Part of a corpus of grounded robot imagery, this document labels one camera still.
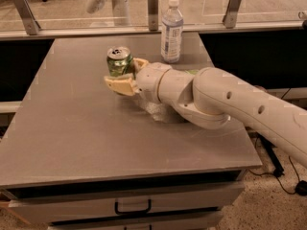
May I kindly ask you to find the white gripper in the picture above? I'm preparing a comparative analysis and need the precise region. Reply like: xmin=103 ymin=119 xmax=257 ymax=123
xmin=104 ymin=57 xmax=172 ymax=104

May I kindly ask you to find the green soda can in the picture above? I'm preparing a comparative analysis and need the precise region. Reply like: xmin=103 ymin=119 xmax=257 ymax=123
xmin=106 ymin=46 xmax=133 ymax=77

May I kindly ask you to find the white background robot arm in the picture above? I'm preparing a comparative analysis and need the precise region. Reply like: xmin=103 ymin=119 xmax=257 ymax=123
xmin=85 ymin=0 xmax=131 ymax=26

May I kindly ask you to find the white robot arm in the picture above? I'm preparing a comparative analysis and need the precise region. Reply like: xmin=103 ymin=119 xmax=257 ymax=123
xmin=104 ymin=58 xmax=307 ymax=167

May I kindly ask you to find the clear plastic water bottle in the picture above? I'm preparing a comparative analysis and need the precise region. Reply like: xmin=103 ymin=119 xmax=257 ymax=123
xmin=161 ymin=0 xmax=183 ymax=63

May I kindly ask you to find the green chip bag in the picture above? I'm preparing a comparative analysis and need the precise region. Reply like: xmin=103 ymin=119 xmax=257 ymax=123
xmin=185 ymin=69 xmax=200 ymax=75

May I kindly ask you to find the lower grey drawer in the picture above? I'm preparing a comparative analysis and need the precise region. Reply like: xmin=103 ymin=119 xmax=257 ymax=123
xmin=47 ymin=211 xmax=223 ymax=230

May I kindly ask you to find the grey drawer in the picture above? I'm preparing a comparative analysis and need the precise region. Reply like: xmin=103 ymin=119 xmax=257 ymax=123
xmin=9 ymin=181 xmax=244 ymax=223
xmin=47 ymin=211 xmax=223 ymax=230

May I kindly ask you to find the upper grey drawer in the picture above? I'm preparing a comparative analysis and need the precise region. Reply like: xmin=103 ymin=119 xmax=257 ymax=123
xmin=9 ymin=181 xmax=244 ymax=223

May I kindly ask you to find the black table leg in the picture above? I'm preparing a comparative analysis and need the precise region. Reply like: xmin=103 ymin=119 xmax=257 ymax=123
xmin=259 ymin=136 xmax=284 ymax=177

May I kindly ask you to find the middle metal bracket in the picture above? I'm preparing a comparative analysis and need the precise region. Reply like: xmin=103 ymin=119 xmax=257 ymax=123
xmin=148 ymin=0 xmax=158 ymax=31

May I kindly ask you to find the metal bracket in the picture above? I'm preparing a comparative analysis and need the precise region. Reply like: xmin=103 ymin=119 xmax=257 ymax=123
xmin=148 ymin=0 xmax=158 ymax=31
xmin=223 ymin=0 xmax=242 ymax=29
xmin=12 ymin=0 xmax=40 ymax=35

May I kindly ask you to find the metal window rail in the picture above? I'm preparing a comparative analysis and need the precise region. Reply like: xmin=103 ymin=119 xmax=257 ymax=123
xmin=0 ymin=20 xmax=303 ymax=41

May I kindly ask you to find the left metal bracket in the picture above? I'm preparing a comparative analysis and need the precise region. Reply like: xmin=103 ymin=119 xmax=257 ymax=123
xmin=12 ymin=0 xmax=40 ymax=35

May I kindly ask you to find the right metal bracket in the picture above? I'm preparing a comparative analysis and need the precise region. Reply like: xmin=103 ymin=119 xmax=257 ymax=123
xmin=223 ymin=0 xmax=242 ymax=29

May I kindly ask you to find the black upper drawer handle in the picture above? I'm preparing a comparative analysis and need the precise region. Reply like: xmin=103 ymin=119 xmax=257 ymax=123
xmin=114 ymin=199 xmax=152 ymax=216

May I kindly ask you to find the black floor cable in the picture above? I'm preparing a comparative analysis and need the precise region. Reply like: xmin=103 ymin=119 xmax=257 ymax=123
xmin=248 ymin=155 xmax=307 ymax=196

